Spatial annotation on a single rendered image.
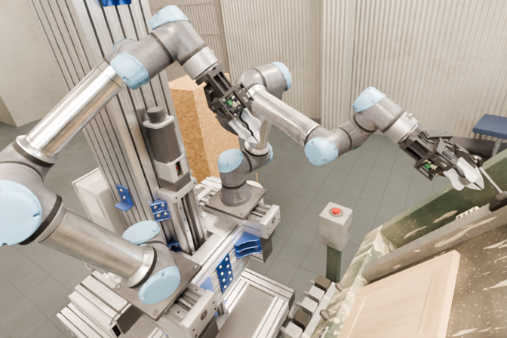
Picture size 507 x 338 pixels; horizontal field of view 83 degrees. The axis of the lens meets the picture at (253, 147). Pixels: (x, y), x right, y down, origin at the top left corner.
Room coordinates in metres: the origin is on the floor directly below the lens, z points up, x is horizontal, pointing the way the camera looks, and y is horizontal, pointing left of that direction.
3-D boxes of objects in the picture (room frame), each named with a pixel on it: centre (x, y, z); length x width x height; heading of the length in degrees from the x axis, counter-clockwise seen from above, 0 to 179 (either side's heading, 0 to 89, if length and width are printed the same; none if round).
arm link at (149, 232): (0.69, 0.39, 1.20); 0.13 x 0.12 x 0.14; 29
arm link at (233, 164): (1.11, 0.10, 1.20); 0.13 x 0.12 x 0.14; 125
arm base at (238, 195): (1.10, 0.11, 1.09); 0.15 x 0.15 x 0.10
